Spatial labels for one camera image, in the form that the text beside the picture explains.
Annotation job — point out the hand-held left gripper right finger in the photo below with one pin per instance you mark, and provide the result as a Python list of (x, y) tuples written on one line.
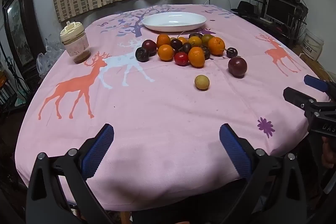
[(235, 150)]

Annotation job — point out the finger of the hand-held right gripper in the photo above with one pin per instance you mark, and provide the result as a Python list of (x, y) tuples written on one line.
[(315, 82), (294, 96)]

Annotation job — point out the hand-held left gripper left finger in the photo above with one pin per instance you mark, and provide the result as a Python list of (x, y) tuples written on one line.
[(98, 150)]

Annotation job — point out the tan longan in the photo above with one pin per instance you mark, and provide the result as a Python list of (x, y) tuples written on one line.
[(201, 82)]

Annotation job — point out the dark cherry with stem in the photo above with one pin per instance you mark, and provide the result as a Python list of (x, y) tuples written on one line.
[(231, 52)]

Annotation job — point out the wrinkled dark brown passion fruit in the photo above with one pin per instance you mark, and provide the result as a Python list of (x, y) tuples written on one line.
[(194, 35), (206, 53)]

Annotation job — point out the green orange mandarin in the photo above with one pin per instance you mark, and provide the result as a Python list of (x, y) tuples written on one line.
[(206, 38)]

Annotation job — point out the dark purple plum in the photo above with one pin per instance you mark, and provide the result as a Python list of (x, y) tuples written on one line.
[(142, 54), (149, 46), (176, 43), (187, 47)]

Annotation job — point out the red cherry tomato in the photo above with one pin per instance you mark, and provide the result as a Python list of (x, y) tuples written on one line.
[(181, 58)]

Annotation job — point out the yellow orange kumquat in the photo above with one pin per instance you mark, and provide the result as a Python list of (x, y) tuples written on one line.
[(194, 41)]

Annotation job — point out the white oval plate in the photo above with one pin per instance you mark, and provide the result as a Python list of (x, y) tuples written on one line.
[(174, 22)]

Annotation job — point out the person's right hand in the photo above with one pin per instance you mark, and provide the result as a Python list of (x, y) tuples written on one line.
[(329, 153)]

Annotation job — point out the white plastic bucket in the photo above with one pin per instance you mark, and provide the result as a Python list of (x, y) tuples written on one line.
[(312, 45)]

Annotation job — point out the black metal rack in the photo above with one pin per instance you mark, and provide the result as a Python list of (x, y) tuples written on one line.
[(291, 29)]

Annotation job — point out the pink deer print tablecloth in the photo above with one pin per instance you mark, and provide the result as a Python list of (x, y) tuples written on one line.
[(162, 108)]

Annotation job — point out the computer monitor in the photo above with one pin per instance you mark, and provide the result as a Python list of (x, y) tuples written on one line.
[(279, 8)]

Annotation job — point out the clear plastic bags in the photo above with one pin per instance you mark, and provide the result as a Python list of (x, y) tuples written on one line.
[(48, 56)]

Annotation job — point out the clear cup with cream lid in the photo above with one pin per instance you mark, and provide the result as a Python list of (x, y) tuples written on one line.
[(74, 45)]

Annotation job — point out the dark wood framed painting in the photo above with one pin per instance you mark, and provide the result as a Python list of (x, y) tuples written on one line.
[(18, 27)]

